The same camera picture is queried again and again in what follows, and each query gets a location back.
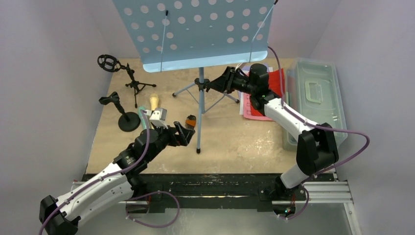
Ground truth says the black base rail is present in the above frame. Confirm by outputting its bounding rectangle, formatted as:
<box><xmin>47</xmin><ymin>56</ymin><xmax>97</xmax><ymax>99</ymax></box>
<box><xmin>66</xmin><ymin>173</ymin><xmax>354</xmax><ymax>215</ymax></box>

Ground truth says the bright red sheet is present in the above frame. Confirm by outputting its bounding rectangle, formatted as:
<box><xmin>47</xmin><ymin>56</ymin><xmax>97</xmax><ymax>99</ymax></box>
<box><xmin>268</xmin><ymin>67</ymin><xmax>285</xmax><ymax>97</ymax></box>

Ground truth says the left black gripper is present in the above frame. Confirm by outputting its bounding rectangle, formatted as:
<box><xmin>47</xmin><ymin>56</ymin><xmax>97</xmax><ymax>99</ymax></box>
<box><xmin>145</xmin><ymin>121</ymin><xmax>194</xmax><ymax>162</ymax></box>

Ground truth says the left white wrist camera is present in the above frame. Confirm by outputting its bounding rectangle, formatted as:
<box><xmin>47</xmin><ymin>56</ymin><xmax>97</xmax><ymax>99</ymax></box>
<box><xmin>143</xmin><ymin>108</ymin><xmax>168</xmax><ymax>129</ymax></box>

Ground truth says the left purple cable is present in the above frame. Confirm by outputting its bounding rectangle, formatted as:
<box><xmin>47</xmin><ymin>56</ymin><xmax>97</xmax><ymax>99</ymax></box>
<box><xmin>38</xmin><ymin>108</ymin><xmax>181</xmax><ymax>235</ymax></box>

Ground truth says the blue music stand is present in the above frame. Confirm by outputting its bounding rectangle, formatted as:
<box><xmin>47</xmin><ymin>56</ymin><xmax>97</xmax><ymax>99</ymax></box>
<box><xmin>112</xmin><ymin>0</ymin><xmax>279</xmax><ymax>154</ymax></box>

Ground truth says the white sheet music page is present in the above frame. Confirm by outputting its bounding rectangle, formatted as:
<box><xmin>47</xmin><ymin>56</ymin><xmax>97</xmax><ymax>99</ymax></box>
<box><xmin>238</xmin><ymin>92</ymin><xmax>244</xmax><ymax>115</ymax></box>

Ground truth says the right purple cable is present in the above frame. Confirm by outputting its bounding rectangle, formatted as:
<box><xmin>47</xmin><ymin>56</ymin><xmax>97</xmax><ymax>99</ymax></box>
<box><xmin>267</xmin><ymin>46</ymin><xmax>371</xmax><ymax>221</ymax></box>

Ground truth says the orange hex key set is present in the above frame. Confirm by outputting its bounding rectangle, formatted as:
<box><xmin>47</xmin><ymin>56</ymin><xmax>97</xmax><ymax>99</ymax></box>
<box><xmin>185</xmin><ymin>115</ymin><xmax>197</xmax><ymax>129</ymax></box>

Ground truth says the clear plastic storage box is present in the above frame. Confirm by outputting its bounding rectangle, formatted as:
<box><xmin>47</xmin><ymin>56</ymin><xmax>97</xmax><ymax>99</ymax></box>
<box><xmin>281</xmin><ymin>58</ymin><xmax>348</xmax><ymax>151</ymax></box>

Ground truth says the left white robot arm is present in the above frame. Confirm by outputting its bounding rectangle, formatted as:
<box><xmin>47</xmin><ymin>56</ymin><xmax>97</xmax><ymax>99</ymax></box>
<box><xmin>39</xmin><ymin>121</ymin><xmax>195</xmax><ymax>235</ymax></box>

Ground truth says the green microphone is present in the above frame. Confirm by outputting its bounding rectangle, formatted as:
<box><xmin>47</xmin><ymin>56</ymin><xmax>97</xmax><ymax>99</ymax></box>
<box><xmin>138</xmin><ymin>106</ymin><xmax>147</xmax><ymax>130</ymax></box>

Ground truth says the red sheet music page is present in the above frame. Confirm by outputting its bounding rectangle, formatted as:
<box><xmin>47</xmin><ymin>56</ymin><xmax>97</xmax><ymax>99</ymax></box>
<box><xmin>242</xmin><ymin>93</ymin><xmax>272</xmax><ymax>121</ymax></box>

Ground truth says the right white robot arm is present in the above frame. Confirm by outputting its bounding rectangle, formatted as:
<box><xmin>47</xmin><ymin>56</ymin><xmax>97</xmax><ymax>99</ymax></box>
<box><xmin>207</xmin><ymin>64</ymin><xmax>339</xmax><ymax>199</ymax></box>

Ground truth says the black round-base mic stand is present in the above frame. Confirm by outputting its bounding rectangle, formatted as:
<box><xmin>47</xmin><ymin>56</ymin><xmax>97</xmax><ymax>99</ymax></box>
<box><xmin>98</xmin><ymin>92</ymin><xmax>141</xmax><ymax>132</ymax></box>

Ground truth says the beige microphone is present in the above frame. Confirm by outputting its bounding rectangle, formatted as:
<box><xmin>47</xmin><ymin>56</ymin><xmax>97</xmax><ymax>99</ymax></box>
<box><xmin>149</xmin><ymin>93</ymin><xmax>160</xmax><ymax>111</ymax></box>

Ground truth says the black tripod mic stand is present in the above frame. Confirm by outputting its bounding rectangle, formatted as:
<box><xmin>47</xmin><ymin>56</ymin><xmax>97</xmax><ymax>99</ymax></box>
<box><xmin>97</xmin><ymin>53</ymin><xmax>157</xmax><ymax>109</ymax></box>

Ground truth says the purple cable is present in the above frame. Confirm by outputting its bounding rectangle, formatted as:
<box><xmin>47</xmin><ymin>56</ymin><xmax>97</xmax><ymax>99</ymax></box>
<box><xmin>267</xmin><ymin>46</ymin><xmax>371</xmax><ymax>221</ymax></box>
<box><xmin>38</xmin><ymin>108</ymin><xmax>181</xmax><ymax>235</ymax></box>

